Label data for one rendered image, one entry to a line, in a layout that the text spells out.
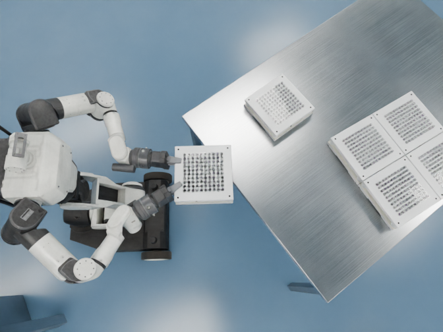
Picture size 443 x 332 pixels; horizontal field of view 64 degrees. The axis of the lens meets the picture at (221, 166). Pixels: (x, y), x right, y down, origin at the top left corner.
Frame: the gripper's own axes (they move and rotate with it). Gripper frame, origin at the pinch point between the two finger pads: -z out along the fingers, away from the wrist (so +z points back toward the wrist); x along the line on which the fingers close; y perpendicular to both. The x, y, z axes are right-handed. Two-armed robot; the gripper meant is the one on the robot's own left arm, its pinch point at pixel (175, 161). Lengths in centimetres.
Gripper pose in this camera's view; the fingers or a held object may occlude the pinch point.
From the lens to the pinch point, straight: 153.4
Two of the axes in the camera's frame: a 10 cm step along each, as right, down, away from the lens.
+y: -1.1, 9.5, -3.1
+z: -9.9, -0.9, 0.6
